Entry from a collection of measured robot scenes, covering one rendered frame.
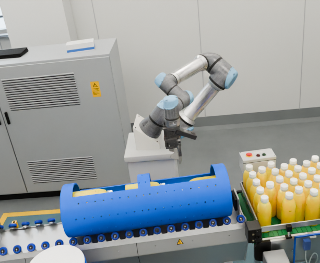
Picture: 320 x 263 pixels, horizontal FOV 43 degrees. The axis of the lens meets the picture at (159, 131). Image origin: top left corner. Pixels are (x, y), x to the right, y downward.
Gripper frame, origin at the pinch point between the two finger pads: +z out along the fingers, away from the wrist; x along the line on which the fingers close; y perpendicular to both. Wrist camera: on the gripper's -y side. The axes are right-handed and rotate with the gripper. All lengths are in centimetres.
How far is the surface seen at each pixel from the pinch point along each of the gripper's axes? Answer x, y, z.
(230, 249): 17, -22, 52
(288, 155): -184, -128, 128
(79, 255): 34, 56, 26
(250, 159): -19, -43, 19
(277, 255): 35, -42, 43
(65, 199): 12, 61, 8
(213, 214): 18.9, -13.1, 24.5
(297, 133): -227, -154, 127
